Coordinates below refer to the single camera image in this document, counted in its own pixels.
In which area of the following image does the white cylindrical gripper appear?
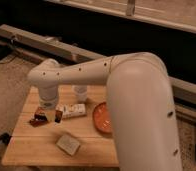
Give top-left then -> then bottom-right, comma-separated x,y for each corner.
33,87 -> 65,124

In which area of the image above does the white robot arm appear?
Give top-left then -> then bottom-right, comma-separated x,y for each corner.
28,52 -> 182,171

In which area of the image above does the white sponge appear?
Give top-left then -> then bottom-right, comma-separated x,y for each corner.
57,134 -> 80,156

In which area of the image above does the white tube bottle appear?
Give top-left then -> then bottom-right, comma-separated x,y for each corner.
59,104 -> 86,119

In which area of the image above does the white plastic cup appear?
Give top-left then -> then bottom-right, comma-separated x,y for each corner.
73,85 -> 87,102

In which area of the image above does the orange bowl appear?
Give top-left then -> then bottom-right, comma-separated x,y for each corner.
93,102 -> 112,134

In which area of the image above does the black floor bracket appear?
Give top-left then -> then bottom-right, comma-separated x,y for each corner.
0,133 -> 11,145

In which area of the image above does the black cable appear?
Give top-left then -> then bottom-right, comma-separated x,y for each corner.
0,53 -> 19,73

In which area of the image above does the grey metal rail beam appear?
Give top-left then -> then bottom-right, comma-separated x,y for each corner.
0,25 -> 196,104

